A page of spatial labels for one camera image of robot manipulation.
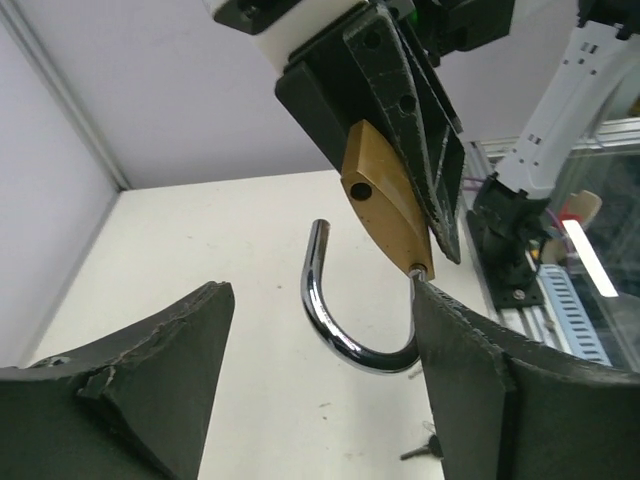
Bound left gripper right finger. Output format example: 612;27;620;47
413;281;639;479

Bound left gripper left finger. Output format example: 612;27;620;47
1;282;235;479

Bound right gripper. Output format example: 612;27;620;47
275;1;465;264

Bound black headed key set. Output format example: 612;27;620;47
399;434;444;461

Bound medium brass padlock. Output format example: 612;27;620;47
300;120;435;374

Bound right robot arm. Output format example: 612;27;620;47
275;1;639;285

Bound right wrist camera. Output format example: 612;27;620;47
204;1;371;75

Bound aluminium mounting rail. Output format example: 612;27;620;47
484;118;639;371

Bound white slotted cable duct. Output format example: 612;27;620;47
538;264;611;366

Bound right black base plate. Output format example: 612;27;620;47
466;210;544;310

